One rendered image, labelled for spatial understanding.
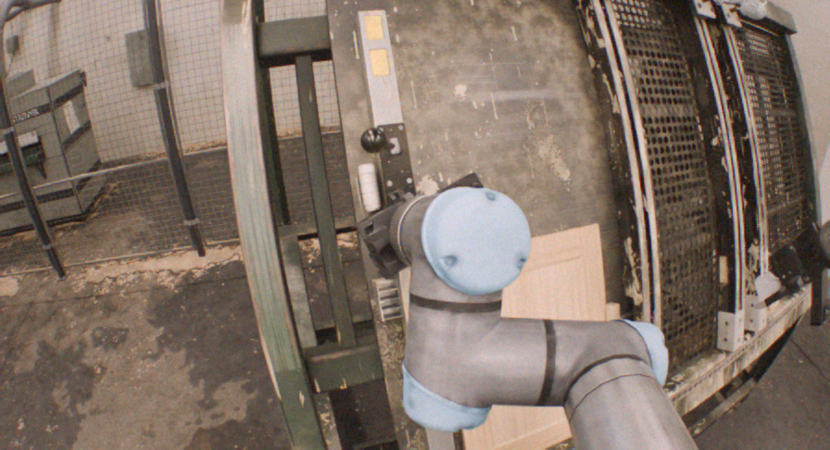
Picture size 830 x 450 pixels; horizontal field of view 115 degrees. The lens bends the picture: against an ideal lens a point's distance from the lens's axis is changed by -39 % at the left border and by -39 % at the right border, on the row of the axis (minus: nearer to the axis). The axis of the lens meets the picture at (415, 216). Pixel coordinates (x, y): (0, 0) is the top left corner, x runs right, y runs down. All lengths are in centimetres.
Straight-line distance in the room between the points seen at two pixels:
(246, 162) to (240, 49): 20
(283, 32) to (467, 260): 66
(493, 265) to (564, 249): 60
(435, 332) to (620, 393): 14
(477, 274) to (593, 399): 12
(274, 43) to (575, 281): 77
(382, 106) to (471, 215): 48
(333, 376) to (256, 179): 39
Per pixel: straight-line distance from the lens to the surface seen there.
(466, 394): 33
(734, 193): 131
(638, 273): 99
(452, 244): 28
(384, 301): 74
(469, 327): 31
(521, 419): 95
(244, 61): 74
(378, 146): 60
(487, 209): 29
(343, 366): 82
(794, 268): 80
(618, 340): 34
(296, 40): 84
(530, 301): 86
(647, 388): 29
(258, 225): 69
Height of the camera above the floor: 177
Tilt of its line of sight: 31 degrees down
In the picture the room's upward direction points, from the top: straight up
